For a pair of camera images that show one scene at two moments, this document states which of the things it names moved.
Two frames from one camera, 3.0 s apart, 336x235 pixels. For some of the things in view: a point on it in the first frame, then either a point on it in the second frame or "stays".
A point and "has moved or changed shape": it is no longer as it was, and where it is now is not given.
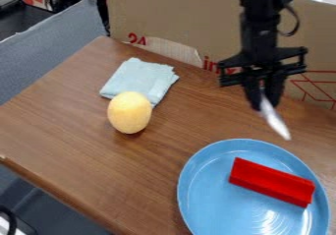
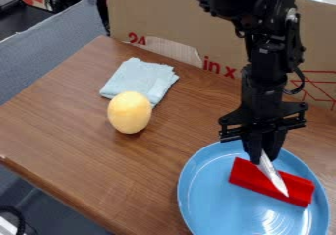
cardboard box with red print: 192,21 stays
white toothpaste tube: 273,116 has moved or changed shape
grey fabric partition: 34,53 stays
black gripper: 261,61 -> 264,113
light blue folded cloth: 140,76 stays
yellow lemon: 129,113 stays
